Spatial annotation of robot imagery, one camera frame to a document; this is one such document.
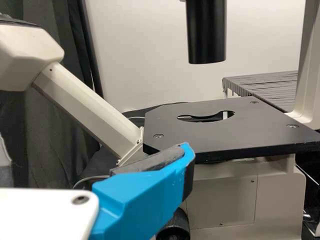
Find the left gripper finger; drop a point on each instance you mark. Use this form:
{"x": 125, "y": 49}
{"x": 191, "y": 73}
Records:
{"x": 140, "y": 200}

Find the cream microscope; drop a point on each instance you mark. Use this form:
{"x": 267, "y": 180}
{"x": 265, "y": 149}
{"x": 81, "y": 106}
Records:
{"x": 225, "y": 130}

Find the black platform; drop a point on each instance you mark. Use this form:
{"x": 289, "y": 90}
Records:
{"x": 270, "y": 87}

